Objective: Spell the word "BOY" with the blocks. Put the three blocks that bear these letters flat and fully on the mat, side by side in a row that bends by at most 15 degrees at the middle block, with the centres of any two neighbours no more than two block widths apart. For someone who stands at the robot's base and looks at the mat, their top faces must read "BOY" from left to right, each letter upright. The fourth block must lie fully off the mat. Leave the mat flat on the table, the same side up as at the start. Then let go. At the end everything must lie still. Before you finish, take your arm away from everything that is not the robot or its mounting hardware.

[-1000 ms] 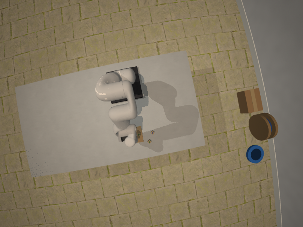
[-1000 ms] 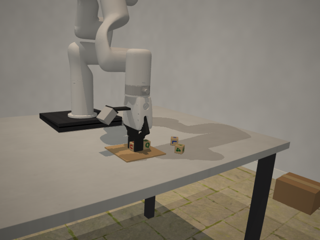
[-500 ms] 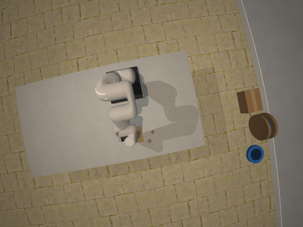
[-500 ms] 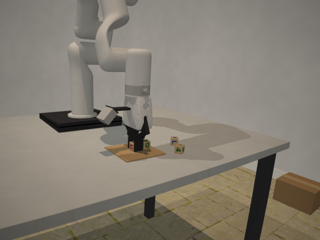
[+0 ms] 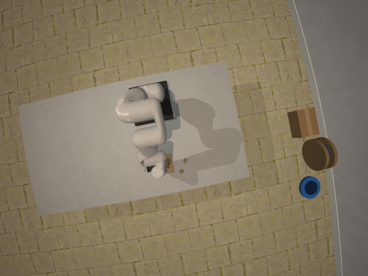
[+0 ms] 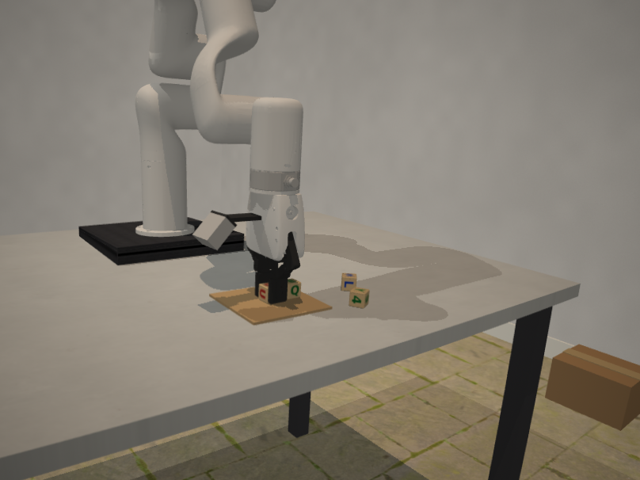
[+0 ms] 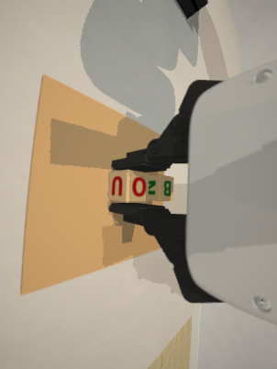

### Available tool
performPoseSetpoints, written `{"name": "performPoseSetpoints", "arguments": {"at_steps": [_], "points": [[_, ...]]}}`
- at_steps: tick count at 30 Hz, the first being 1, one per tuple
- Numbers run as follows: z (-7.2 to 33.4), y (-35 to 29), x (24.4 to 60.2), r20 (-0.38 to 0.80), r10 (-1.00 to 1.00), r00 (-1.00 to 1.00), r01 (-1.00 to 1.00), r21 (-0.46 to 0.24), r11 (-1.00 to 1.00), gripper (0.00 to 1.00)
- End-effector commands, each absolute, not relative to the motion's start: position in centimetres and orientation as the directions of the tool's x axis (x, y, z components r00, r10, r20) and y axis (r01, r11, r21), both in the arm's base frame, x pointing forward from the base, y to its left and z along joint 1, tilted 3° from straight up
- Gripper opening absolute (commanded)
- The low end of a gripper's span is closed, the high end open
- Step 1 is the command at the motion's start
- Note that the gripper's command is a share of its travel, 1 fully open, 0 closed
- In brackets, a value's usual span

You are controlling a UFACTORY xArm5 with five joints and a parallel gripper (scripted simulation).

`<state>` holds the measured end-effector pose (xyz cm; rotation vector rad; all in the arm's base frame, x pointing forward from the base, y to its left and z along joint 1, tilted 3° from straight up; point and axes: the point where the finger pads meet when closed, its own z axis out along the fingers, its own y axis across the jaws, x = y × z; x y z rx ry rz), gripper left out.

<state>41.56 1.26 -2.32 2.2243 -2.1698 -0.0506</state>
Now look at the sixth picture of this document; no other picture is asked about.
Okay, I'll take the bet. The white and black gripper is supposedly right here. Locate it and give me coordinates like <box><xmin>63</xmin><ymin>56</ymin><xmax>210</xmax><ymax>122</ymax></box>
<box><xmin>246</xmin><ymin>188</ymin><xmax>305</xmax><ymax>304</ymax></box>

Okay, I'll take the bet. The brown flat mat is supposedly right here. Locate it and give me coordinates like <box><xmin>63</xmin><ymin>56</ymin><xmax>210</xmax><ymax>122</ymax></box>
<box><xmin>209</xmin><ymin>287</ymin><xmax>332</xmax><ymax>326</ymax></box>

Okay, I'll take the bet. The wooden letter block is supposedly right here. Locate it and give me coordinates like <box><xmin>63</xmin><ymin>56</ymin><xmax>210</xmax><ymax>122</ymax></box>
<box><xmin>349</xmin><ymin>287</ymin><xmax>370</xmax><ymax>309</ymax></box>
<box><xmin>287</xmin><ymin>278</ymin><xmax>301</xmax><ymax>299</ymax></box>
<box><xmin>258</xmin><ymin>283</ymin><xmax>269</xmax><ymax>303</ymax></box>
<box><xmin>341</xmin><ymin>273</ymin><xmax>356</xmax><ymax>291</ymax></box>

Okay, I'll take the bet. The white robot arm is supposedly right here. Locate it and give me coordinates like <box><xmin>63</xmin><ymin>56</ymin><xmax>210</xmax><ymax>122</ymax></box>
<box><xmin>135</xmin><ymin>0</ymin><xmax>303</xmax><ymax>250</ymax></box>

